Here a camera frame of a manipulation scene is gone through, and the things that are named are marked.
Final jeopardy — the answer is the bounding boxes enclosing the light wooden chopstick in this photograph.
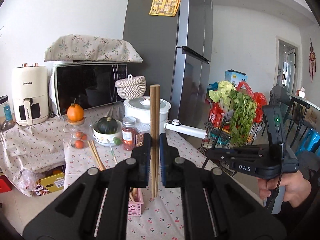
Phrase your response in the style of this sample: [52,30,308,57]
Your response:
[87,140,106,171]

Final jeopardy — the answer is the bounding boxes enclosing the disposable chopsticks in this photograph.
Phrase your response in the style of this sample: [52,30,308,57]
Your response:
[107,140,118,165]

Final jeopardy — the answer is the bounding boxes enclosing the pair of brown wooden chopsticks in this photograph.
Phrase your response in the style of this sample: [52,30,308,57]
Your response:
[150,85,160,199]

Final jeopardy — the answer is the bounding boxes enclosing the right hand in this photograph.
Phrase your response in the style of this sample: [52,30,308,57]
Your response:
[257,171,311,207]

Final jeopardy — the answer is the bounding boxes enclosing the cherry print tablecloth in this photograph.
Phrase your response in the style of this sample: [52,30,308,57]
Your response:
[1,103,205,239]

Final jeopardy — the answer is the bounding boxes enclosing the pink perforated utensil basket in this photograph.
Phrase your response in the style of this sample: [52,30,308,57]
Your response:
[128,188,144,217]

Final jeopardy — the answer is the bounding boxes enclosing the jar of dried fruit rings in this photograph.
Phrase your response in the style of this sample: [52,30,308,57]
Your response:
[136,122,150,147]

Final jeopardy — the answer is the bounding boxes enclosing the blue plastic stool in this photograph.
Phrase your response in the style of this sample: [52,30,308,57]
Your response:
[295,128,319,156]

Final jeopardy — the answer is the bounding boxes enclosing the jar of red dried fruit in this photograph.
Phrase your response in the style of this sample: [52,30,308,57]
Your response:
[122,116,136,151]

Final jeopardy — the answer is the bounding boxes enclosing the white bowl with green knob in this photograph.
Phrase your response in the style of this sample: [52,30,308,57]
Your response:
[92,120,122,146]

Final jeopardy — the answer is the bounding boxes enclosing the dark green pumpkin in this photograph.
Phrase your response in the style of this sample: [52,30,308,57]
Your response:
[97,116,118,134]

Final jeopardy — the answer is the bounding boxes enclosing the green leafy vegetables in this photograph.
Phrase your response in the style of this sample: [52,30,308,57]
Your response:
[208,81,257,146]

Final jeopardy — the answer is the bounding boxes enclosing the red snack package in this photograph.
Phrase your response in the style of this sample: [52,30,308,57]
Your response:
[209,102,227,127]

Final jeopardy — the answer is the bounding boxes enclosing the glass jar with small oranges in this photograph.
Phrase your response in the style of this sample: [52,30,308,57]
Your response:
[64,117,92,150]

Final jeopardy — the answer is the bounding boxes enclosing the woven white basket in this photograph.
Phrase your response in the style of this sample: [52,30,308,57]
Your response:
[115,74,146,100]

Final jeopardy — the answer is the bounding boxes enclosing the orange pumpkin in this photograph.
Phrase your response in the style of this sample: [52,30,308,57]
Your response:
[67,100,84,122]

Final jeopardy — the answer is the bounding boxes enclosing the black microwave oven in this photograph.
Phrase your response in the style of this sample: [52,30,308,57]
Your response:
[53,61,127,115]

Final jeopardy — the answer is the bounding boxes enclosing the red chinese knot decoration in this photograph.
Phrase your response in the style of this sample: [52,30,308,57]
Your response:
[309,39,316,82]

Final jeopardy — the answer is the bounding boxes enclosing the grey refrigerator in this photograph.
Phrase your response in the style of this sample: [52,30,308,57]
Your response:
[123,0,213,127]

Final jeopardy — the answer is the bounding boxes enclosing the cream air fryer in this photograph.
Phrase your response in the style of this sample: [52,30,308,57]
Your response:
[13,66,49,126]

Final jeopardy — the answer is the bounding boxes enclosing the floral cloth cover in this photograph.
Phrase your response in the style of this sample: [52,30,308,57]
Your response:
[44,34,143,63]

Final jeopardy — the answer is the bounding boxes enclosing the black wire rack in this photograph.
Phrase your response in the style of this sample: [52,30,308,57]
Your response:
[198,100,263,178]

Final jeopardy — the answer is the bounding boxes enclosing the white electric pot with handle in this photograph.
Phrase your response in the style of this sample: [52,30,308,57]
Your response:
[124,96,207,139]

